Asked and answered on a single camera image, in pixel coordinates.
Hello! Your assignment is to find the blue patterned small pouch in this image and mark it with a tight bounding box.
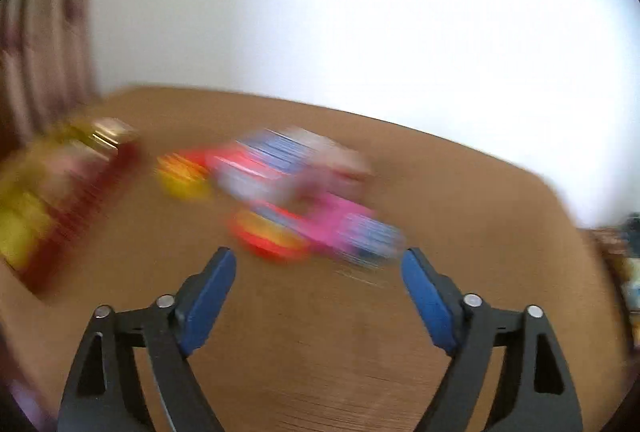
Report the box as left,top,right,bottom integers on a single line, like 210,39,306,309
336,213,404,267

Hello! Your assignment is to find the yellow red striped block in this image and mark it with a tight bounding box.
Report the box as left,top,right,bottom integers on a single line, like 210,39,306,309
155,153,212,200

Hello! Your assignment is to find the pink rectangular block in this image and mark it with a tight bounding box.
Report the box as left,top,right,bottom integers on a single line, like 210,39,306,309
295,194,373,256

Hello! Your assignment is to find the clear playing card box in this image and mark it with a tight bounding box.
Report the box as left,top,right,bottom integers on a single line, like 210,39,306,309
213,129,308,205

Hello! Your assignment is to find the red white small carton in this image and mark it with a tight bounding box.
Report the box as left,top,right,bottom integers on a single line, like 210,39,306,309
285,127,373,200

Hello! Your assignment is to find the red gold metal tin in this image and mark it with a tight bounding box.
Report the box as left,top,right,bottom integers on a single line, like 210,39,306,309
1,117,141,295

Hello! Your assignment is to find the patterned beige curtain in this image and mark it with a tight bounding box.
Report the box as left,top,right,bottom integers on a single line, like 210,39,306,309
1,0,98,147

